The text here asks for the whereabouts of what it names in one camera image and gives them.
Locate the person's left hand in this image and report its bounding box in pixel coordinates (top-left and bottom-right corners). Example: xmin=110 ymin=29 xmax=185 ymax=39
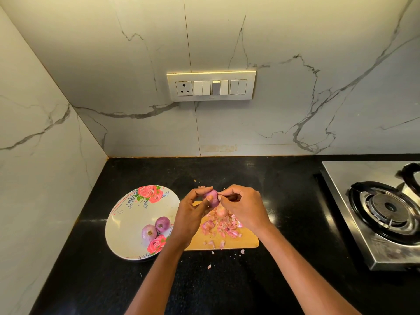
xmin=169 ymin=187 xmax=217 ymax=249

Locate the person's right hand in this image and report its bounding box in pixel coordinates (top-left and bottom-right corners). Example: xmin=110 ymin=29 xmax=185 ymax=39
xmin=218 ymin=184 xmax=274 ymax=238

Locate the pile of onion peels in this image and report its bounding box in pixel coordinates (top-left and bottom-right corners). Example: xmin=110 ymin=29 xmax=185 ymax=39
xmin=200 ymin=213 xmax=245 ymax=270

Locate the person's left forearm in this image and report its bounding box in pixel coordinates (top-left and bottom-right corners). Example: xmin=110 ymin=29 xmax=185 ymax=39
xmin=125 ymin=238 xmax=194 ymax=315

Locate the person's right forearm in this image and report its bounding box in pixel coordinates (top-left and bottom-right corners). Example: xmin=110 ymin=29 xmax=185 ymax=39
xmin=255 ymin=225 xmax=362 ymax=315

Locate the wooden cutting board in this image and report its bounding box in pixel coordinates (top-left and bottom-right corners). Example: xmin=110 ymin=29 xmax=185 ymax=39
xmin=185 ymin=201 xmax=260 ymax=251

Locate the black stone countertop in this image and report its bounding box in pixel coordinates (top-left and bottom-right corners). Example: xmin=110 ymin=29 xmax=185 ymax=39
xmin=29 ymin=154 xmax=420 ymax=315

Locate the white floral plate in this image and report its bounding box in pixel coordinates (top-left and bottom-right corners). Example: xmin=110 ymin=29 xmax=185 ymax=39
xmin=105 ymin=185 xmax=181 ymax=261

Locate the stainless steel gas stove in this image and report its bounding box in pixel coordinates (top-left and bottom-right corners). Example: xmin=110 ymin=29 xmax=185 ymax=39
xmin=322 ymin=161 xmax=420 ymax=271

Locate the black stove burner grate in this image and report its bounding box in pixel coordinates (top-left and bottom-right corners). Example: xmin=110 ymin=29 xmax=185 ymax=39
xmin=349 ymin=181 xmax=420 ymax=245
xmin=400 ymin=162 xmax=420 ymax=194

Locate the white wall switch panel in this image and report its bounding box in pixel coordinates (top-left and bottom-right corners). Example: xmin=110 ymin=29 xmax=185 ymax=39
xmin=166 ymin=69 xmax=257 ymax=102

